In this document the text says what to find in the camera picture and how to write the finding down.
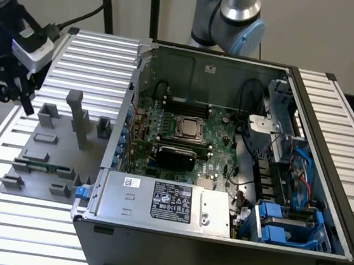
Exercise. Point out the blue disk caddy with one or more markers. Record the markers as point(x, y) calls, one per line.
point(275, 235)
point(271, 212)

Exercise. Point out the green RAM stick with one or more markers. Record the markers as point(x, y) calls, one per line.
point(43, 167)

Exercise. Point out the CPU in socket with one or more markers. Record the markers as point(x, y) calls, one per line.
point(190, 128)

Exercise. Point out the silver power supply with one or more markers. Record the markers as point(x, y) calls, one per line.
point(143, 202)

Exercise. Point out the installed RAM stick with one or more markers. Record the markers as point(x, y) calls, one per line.
point(183, 143)

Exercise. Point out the grey parts rack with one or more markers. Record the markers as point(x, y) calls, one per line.
point(56, 157)

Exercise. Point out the black graphics card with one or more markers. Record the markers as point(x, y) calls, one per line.
point(175, 158)

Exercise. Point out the silver disk bay cage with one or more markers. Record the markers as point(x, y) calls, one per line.
point(274, 118)

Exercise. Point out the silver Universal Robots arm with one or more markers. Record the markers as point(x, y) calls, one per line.
point(239, 5)

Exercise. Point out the green motherboard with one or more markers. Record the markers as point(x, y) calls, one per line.
point(219, 150)

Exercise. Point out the empty black RAM slots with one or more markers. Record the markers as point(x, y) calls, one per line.
point(187, 107)

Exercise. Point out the silver chipset heatsink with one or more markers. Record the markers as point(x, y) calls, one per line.
point(205, 183)

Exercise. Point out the blue case latch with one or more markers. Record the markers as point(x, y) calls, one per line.
point(81, 192)

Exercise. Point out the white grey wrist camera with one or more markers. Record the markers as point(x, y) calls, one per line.
point(38, 54)

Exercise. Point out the black open PC case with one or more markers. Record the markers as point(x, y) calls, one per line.
point(214, 258)

